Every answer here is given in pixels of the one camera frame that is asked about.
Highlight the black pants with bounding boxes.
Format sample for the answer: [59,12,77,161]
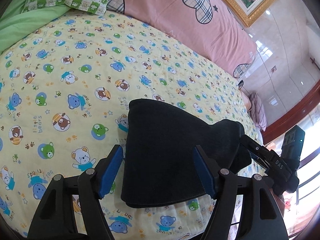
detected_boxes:
[121,99,252,208]

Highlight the right hand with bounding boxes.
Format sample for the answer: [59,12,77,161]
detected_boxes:
[270,189,285,217]

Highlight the red framed window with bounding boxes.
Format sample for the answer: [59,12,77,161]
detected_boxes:
[263,83,319,239]

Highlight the yellow bear print bedsheet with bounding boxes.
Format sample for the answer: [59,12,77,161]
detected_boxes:
[1,11,258,237]

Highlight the pink plaid heart pillow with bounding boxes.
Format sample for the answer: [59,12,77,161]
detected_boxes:
[107,0,257,74]

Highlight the green duvet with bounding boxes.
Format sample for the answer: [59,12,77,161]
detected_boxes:
[1,0,70,53]

